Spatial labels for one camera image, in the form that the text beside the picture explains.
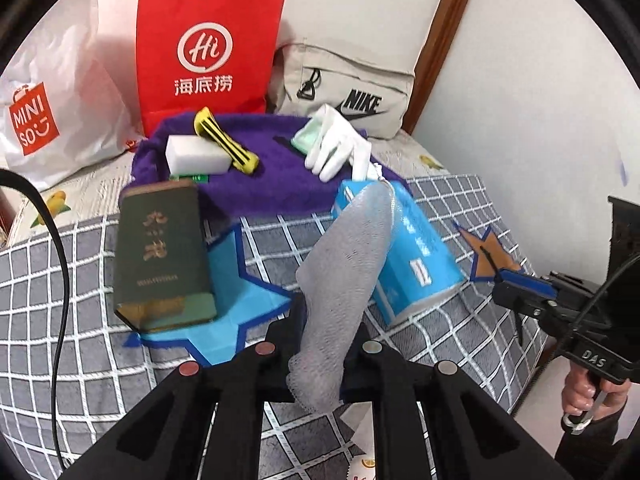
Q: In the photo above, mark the green snack packet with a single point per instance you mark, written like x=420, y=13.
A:
x=192, y=177

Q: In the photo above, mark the white printed sachet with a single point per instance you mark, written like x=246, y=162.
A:
x=361, y=450

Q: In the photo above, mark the grey mesh cloth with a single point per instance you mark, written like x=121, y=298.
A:
x=345, y=260

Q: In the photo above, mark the green tissue pack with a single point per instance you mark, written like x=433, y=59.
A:
x=307, y=135

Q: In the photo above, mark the red paper bag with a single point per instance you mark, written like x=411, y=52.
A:
x=210, y=20

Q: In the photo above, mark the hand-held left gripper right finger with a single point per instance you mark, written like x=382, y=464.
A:
x=357, y=365

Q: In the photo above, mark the white plastic bag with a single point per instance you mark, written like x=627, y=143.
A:
x=75, y=85

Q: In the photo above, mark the blue tissue pack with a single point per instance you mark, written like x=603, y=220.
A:
x=425, y=255

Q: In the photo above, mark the person's right hand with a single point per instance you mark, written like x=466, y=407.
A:
x=580, y=392

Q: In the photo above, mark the grey grid blanket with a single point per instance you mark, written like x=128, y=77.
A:
x=75, y=310

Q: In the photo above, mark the beige sling bag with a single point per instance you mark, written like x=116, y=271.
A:
x=350, y=70

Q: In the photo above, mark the dark green box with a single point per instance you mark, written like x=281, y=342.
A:
x=160, y=260

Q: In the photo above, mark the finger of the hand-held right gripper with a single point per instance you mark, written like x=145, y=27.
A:
x=530, y=284
x=520, y=300

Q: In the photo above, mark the white glove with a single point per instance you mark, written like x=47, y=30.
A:
x=330, y=150

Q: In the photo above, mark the orange star paper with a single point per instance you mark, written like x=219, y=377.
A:
x=487, y=260

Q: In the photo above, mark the person's right forearm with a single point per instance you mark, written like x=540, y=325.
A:
x=605, y=437

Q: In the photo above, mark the blue star paper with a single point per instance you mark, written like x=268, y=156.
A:
x=235, y=300

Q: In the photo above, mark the purple towel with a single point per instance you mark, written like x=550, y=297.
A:
x=280, y=180

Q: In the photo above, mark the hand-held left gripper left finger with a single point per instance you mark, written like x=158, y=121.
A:
x=285, y=330

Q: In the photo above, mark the wooden bed frame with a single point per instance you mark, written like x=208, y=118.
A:
x=445, y=15

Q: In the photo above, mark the fruit printed bedsheet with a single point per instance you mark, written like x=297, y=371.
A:
x=85, y=195

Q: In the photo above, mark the white sponge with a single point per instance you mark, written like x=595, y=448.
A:
x=195, y=155

